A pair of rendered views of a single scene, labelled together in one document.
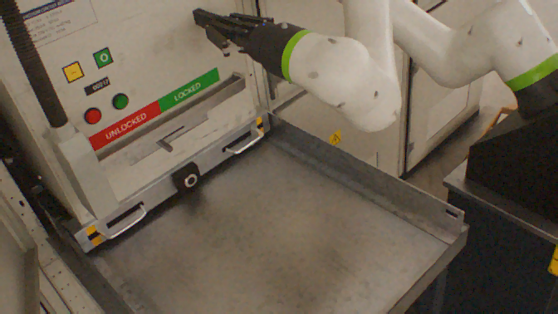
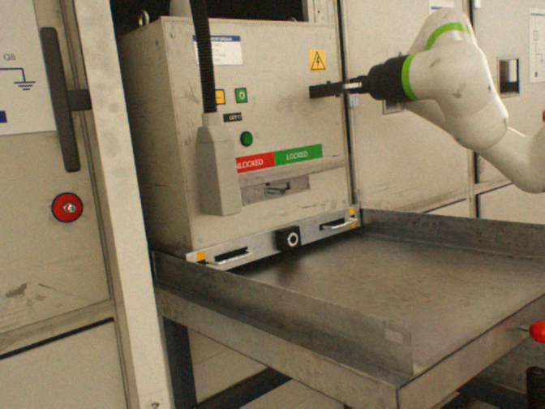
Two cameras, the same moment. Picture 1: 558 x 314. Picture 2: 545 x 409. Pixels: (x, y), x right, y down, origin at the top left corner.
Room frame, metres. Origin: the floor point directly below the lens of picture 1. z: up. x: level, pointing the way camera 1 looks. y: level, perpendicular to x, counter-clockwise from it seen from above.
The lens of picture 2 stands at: (-0.31, 0.27, 1.19)
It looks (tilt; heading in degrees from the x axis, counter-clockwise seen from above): 10 degrees down; 359
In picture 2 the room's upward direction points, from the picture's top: 6 degrees counter-clockwise
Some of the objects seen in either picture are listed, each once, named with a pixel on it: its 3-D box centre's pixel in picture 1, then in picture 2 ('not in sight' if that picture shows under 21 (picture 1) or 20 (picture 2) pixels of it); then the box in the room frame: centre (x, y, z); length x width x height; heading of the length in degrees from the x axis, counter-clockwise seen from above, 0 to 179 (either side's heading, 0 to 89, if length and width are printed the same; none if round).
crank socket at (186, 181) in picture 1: (188, 178); (289, 238); (0.88, 0.21, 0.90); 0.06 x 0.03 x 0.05; 128
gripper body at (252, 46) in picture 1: (259, 41); (373, 83); (0.83, 0.00, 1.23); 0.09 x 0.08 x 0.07; 38
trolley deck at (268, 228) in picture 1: (247, 241); (354, 284); (0.73, 0.09, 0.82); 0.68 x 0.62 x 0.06; 38
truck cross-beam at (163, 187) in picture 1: (178, 171); (278, 237); (0.91, 0.24, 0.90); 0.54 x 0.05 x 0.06; 128
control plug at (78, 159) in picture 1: (83, 171); (216, 170); (0.71, 0.35, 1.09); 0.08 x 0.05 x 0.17; 38
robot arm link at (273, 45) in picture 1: (288, 54); (402, 81); (0.78, -0.05, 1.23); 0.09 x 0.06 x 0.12; 128
